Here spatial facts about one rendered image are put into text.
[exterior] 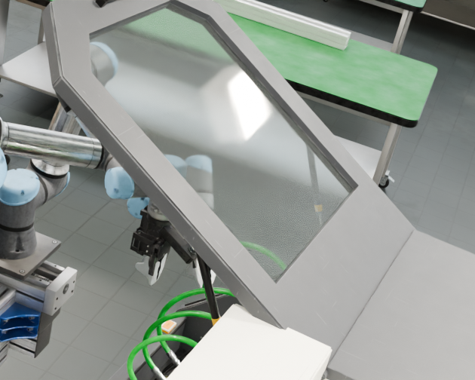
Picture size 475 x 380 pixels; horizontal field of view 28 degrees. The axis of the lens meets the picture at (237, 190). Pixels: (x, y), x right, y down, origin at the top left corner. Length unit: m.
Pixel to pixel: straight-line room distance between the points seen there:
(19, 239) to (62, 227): 2.13
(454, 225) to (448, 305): 3.75
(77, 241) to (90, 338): 0.75
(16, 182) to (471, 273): 1.28
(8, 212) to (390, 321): 1.18
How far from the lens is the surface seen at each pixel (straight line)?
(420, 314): 2.19
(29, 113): 6.04
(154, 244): 2.40
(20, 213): 2.77
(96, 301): 4.46
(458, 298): 2.30
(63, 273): 2.89
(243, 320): 1.90
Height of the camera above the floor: 2.66
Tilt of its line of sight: 28 degrees down
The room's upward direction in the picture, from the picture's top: 14 degrees clockwise
